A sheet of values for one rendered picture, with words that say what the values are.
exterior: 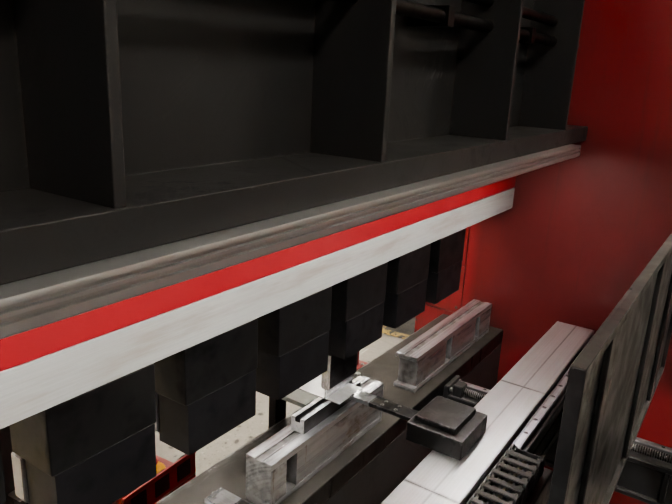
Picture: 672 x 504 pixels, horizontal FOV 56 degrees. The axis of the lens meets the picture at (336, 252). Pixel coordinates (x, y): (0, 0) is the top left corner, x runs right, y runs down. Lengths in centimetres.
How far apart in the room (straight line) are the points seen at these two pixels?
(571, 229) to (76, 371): 147
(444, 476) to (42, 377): 67
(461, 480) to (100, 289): 78
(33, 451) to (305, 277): 48
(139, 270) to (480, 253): 160
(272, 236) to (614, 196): 138
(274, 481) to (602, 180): 120
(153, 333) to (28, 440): 18
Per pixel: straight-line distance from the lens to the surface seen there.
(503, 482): 106
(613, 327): 86
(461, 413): 122
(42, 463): 82
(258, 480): 120
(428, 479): 113
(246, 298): 94
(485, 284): 204
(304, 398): 129
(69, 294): 49
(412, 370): 160
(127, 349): 81
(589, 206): 190
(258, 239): 61
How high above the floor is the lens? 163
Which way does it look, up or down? 16 degrees down
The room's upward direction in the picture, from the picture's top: 3 degrees clockwise
